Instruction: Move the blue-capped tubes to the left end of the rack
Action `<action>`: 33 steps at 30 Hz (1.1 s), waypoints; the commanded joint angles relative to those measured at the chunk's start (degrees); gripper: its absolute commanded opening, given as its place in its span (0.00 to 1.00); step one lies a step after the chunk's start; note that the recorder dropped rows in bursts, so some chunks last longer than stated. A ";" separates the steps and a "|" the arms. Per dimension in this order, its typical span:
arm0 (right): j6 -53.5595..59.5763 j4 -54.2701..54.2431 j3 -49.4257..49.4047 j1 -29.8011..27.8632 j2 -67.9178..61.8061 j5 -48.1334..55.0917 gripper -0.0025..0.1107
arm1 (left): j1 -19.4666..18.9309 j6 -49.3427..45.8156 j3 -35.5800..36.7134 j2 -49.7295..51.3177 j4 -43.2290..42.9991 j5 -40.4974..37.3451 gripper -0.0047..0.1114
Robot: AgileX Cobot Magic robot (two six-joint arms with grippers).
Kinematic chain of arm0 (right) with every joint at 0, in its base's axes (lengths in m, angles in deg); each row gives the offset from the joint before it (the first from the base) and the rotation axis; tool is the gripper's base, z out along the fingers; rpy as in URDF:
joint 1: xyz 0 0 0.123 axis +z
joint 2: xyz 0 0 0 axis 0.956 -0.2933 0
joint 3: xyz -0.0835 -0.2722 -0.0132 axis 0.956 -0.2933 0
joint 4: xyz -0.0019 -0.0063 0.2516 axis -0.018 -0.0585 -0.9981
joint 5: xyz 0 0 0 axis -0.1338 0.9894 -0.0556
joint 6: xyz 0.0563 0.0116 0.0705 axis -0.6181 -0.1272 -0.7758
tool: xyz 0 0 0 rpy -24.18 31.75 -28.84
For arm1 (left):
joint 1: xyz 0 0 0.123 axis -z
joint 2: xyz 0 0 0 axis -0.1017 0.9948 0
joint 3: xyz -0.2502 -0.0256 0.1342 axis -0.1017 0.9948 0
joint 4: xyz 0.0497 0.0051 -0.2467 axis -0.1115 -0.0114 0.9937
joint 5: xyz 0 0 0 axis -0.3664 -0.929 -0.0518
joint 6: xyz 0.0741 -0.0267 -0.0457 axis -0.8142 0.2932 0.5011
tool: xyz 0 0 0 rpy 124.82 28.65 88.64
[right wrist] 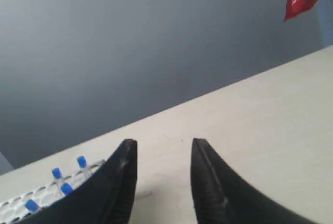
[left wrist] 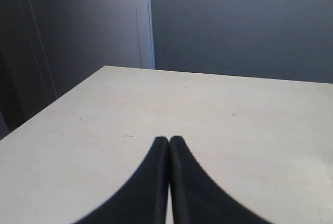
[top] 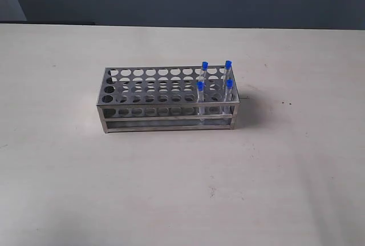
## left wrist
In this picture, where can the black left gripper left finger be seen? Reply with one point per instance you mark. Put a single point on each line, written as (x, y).
(143, 198)

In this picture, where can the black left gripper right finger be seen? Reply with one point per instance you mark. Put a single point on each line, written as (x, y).
(195, 197)

